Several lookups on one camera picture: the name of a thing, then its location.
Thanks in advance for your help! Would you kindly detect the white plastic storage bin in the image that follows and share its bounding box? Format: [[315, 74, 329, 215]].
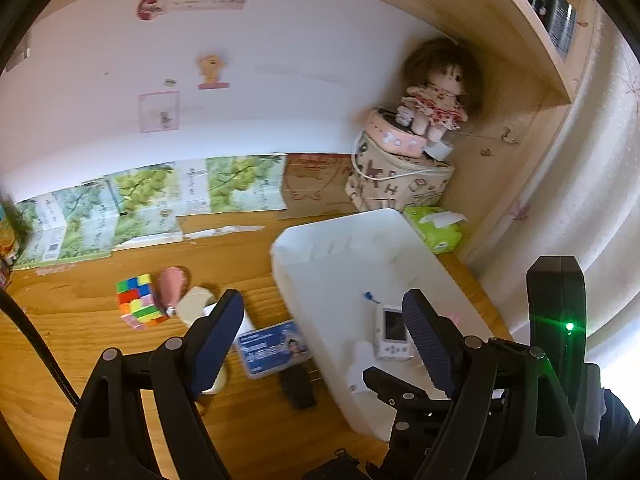
[[271, 209, 492, 441]]

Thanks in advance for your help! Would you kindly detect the white power adapter cube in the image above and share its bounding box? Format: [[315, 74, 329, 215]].
[[213, 309, 255, 342]]

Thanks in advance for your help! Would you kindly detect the white handheld game console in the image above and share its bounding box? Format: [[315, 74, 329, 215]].
[[374, 304, 413, 361]]

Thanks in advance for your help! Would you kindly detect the black rectangular charger block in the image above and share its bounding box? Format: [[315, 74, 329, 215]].
[[278, 364, 317, 410]]

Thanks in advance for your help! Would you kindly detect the grape print flattened carton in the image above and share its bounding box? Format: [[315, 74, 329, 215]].
[[9, 154, 286, 269]]

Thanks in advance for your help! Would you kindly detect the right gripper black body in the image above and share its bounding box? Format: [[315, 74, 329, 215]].
[[526, 256, 605, 443]]

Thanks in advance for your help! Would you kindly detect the white charging cable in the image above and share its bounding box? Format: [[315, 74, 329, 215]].
[[350, 129, 454, 182]]

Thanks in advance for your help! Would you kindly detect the colourful rubik's cube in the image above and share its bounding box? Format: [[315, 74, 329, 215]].
[[116, 273, 168, 330]]

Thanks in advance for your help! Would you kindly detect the bear sticker on wall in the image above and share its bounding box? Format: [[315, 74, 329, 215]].
[[198, 54, 230, 90]]

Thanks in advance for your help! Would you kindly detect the pink round tin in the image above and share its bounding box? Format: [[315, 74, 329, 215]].
[[364, 107, 426, 158]]

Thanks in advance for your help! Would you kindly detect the beige letter-print fabric box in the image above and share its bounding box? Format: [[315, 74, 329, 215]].
[[345, 132, 454, 212]]

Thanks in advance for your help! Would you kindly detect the pink square wall sticker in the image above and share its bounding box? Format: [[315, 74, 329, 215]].
[[138, 91, 180, 133]]

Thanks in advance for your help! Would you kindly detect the blue floss pick box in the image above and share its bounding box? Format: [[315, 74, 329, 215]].
[[234, 320, 311, 379]]

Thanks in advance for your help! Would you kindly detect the beige angular plastic case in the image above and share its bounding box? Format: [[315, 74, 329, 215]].
[[175, 286, 217, 327]]

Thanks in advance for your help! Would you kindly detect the brown cardboard sheet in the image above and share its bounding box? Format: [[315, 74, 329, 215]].
[[279, 154, 357, 219]]

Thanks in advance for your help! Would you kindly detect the brown-haired plush doll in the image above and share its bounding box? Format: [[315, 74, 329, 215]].
[[396, 38, 483, 143]]

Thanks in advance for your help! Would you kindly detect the green tissue pack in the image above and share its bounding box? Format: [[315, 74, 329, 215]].
[[402, 206, 466, 255]]

